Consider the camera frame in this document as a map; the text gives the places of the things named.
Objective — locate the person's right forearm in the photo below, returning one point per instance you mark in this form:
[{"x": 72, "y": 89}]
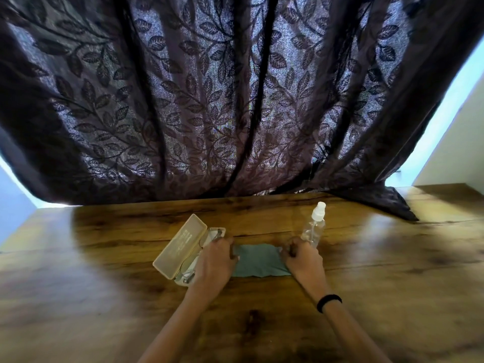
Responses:
[{"x": 349, "y": 328}]

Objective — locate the dark leaf-patterned curtain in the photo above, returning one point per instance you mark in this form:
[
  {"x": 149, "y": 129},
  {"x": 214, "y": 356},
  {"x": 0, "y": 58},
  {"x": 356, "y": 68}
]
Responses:
[{"x": 227, "y": 98}]

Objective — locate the person's left hand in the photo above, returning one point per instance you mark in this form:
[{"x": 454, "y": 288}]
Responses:
[{"x": 213, "y": 268}]

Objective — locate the person's left forearm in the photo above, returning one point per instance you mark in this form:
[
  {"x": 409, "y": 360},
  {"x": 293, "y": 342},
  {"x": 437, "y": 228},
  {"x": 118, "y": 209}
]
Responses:
[{"x": 177, "y": 328}]

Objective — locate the eyeglasses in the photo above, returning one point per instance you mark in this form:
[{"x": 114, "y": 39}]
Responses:
[{"x": 200, "y": 253}]

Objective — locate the teal cleaning cloth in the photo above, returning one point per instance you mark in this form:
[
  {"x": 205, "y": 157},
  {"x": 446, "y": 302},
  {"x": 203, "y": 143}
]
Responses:
[{"x": 259, "y": 260}]

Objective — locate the clear spray bottle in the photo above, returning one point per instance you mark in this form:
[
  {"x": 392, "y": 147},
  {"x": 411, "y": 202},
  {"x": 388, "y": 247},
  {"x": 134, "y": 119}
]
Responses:
[{"x": 314, "y": 226}]

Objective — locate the person's left thumb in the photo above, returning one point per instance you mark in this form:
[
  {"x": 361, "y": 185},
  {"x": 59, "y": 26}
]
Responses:
[{"x": 235, "y": 260}]

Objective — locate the person's right hand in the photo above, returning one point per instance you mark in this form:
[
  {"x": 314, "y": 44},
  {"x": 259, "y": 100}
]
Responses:
[{"x": 304, "y": 262}]

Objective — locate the beige open glasses case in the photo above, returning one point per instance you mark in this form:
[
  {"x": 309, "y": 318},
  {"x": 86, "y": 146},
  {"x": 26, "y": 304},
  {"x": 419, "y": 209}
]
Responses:
[{"x": 185, "y": 249}]

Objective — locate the black wristband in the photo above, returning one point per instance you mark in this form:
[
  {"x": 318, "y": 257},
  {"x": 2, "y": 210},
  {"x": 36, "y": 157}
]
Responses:
[{"x": 328, "y": 301}]

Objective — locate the person's right thumb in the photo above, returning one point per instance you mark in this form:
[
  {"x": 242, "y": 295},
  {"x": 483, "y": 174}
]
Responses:
[{"x": 284, "y": 257}]

